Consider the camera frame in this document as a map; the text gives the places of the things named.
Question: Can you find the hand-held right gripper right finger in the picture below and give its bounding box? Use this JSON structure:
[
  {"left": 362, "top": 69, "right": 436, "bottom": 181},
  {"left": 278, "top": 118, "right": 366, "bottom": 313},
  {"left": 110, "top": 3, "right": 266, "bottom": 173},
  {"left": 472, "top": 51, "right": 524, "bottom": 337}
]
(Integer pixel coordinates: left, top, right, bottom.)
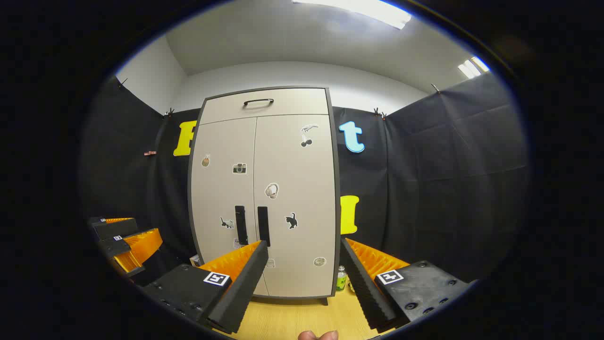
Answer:
[{"left": 340, "top": 238, "right": 475, "bottom": 333}]

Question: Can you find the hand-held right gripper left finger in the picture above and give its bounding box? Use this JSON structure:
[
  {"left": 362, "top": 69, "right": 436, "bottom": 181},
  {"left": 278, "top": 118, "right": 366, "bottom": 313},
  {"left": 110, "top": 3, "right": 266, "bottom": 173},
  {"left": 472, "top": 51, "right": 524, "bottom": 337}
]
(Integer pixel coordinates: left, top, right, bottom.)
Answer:
[{"left": 142, "top": 240, "right": 269, "bottom": 335}]

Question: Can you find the black door handle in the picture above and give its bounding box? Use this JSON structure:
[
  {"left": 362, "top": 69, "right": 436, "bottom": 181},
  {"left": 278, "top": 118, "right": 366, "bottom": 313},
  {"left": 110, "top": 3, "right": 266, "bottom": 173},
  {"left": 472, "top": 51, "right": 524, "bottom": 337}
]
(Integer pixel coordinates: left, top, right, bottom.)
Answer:
[
  {"left": 257, "top": 206, "right": 271, "bottom": 247},
  {"left": 235, "top": 205, "right": 249, "bottom": 246}
]

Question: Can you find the beige cabinet door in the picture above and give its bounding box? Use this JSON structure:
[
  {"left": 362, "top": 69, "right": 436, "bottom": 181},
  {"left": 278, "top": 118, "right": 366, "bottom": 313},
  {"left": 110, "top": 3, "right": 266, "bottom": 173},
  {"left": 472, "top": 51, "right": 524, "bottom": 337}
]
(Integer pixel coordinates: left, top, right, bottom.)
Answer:
[
  {"left": 190, "top": 117, "right": 269, "bottom": 296},
  {"left": 253, "top": 114, "right": 336, "bottom": 298}
]

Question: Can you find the beige double-door shoe cabinet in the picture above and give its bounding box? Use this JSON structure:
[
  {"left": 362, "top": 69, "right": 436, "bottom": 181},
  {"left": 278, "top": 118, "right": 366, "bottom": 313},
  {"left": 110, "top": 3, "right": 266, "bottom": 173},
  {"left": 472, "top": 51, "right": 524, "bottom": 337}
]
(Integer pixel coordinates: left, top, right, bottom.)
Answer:
[{"left": 187, "top": 85, "right": 341, "bottom": 306}]

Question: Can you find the beige cabinet drawer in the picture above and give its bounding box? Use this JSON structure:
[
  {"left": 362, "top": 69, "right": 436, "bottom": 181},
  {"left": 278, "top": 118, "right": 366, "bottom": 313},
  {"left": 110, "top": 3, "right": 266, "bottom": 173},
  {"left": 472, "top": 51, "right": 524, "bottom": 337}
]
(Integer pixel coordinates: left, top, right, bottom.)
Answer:
[{"left": 199, "top": 88, "right": 330, "bottom": 125}]

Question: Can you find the black backdrop cloth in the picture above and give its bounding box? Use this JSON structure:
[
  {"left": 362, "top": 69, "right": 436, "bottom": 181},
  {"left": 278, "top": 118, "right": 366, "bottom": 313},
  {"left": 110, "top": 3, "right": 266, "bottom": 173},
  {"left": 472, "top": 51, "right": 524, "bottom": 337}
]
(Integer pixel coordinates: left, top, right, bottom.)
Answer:
[{"left": 80, "top": 71, "right": 529, "bottom": 286}]

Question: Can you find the small ceiling light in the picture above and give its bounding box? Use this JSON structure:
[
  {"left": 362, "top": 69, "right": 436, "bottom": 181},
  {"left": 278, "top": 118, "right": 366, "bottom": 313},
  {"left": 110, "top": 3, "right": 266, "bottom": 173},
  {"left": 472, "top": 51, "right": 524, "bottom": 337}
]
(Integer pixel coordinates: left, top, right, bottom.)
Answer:
[{"left": 458, "top": 57, "right": 490, "bottom": 79}]

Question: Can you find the long ceiling light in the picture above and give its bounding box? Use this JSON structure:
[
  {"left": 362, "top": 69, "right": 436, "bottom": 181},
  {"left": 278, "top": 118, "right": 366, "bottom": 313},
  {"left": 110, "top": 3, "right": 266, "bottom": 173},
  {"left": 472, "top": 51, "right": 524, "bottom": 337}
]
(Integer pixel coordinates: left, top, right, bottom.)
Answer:
[{"left": 293, "top": 0, "right": 412, "bottom": 30}]

